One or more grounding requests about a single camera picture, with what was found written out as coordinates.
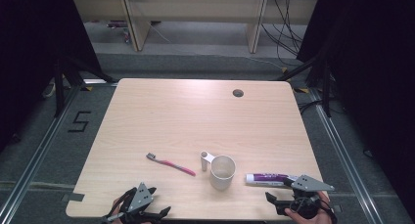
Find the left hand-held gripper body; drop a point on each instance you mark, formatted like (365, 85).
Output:
(138, 198)

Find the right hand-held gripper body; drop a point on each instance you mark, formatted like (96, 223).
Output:
(310, 185)

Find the white purple toothpaste tube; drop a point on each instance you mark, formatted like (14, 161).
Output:
(266, 179)

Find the pink toothbrush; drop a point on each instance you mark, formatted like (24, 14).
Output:
(173, 164)

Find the person's left hand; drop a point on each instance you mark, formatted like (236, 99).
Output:
(115, 205)

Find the person's right hand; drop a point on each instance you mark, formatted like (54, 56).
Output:
(306, 221)

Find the black tape patch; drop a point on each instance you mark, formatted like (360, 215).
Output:
(74, 197)
(337, 208)

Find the yellow black floor tape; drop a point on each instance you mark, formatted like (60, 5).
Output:
(301, 90)

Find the black metal stand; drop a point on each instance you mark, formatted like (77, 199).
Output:
(326, 87)
(59, 87)

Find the white shoe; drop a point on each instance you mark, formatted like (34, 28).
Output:
(49, 90)

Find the black curtain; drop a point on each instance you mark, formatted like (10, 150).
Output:
(368, 54)
(32, 38)

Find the small coloured clutter under shelf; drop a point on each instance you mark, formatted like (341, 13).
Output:
(121, 30)

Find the light wooden shelf unit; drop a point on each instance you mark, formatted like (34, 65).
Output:
(195, 8)

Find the metal floor rail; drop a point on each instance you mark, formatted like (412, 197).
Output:
(342, 152)
(36, 158)

